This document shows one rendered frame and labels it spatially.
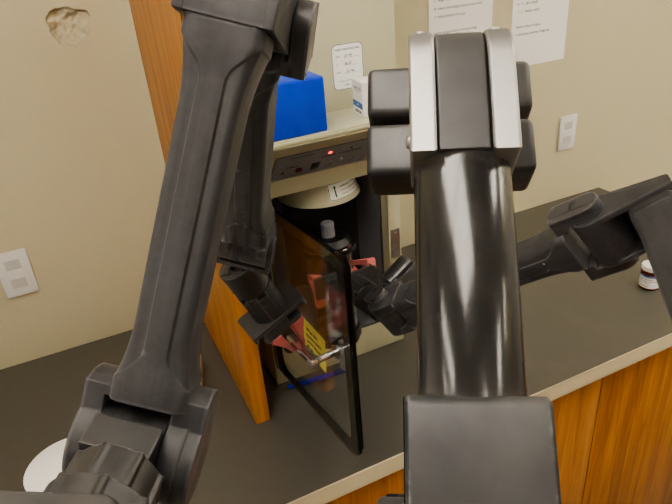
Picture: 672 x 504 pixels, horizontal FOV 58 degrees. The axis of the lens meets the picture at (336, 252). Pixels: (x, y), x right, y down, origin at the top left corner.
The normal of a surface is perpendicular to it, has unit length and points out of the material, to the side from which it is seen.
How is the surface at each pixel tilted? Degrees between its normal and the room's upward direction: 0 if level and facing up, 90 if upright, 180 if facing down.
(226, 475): 0
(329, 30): 90
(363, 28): 90
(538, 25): 90
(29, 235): 90
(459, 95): 44
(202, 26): 71
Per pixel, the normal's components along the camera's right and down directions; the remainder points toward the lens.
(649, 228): -0.71, -0.61
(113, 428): 0.22, -0.84
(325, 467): -0.07, -0.88
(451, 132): -0.13, -0.30
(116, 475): 0.45, -0.76
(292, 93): 0.43, 0.40
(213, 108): -0.03, 0.15
